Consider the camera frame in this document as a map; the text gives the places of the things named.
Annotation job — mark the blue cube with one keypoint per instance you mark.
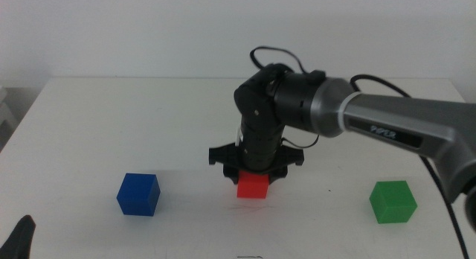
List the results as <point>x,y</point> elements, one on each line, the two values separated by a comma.
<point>137,195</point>

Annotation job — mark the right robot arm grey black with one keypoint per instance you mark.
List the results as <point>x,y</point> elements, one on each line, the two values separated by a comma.
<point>390,117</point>

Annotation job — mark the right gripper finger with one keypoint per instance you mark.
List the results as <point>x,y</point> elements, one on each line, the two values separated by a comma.
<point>230,176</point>
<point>277,176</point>

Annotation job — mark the red cube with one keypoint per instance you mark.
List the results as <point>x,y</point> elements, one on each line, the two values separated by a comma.
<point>253,188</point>

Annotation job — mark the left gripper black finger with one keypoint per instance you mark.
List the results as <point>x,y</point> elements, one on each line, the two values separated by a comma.
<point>18,240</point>

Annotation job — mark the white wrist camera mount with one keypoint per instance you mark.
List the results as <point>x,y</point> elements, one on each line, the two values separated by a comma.
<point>238,136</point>

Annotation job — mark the green cube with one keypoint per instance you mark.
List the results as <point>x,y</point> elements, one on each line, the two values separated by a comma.
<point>392,203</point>

